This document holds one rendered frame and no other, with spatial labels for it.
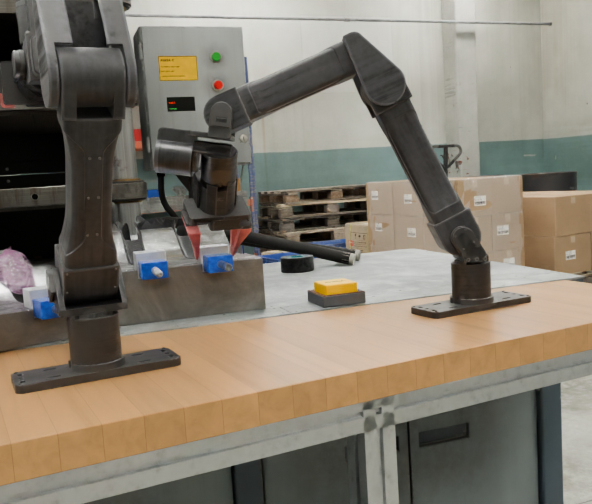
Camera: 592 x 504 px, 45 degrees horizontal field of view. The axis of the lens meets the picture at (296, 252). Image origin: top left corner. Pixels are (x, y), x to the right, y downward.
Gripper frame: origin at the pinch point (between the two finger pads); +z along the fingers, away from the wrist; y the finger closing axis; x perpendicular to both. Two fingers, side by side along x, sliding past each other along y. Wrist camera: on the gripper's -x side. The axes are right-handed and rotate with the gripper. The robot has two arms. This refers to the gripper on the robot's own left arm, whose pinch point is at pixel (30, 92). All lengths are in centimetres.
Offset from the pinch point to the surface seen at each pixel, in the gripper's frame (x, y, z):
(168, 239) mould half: 27.7, -25.4, 14.3
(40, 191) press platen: 15, -8, 70
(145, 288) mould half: 34.0, -13.4, -11.5
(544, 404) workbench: 66, -89, -23
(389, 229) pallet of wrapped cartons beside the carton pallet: 56, -300, 347
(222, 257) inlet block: 29.9, -25.5, -16.5
